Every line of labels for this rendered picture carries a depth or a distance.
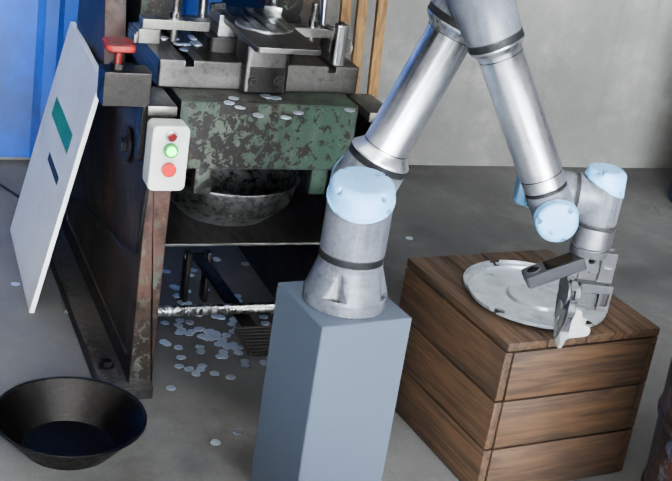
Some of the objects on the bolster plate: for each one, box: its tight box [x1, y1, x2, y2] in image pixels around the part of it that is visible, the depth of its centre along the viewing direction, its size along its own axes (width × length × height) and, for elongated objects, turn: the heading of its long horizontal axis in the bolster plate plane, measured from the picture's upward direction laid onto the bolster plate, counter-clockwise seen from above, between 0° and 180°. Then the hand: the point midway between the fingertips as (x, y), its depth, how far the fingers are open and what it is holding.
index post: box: [328, 21, 349, 66], centre depth 273 cm, size 3×3×10 cm
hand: (556, 340), depth 238 cm, fingers closed
